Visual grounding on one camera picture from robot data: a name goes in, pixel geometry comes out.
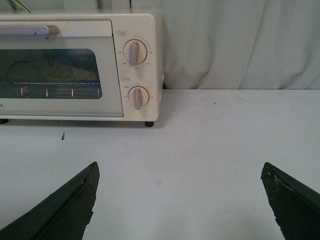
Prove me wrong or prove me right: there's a white curtain backdrop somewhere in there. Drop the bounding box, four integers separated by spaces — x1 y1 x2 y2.
0 0 320 90

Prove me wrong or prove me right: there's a cream toaster oven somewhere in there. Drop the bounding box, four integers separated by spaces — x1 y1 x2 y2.
0 8 164 127

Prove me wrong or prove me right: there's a green plant leaf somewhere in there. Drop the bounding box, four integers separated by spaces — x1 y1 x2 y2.
10 0 31 13

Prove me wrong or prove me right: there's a lower timer knob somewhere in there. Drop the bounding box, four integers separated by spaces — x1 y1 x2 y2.
128 86 150 110

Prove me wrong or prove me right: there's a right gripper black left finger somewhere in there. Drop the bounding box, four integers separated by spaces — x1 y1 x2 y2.
0 162 100 240

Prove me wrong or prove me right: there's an upper temperature knob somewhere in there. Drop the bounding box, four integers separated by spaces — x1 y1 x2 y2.
123 39 147 67

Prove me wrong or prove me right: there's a white oven door handle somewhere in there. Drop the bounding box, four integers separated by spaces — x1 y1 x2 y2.
0 25 60 39

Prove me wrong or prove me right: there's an oven glass door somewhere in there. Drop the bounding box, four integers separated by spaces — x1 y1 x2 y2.
0 20 124 118

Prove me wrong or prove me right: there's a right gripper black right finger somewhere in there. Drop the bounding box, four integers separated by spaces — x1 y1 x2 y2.
261 162 320 240

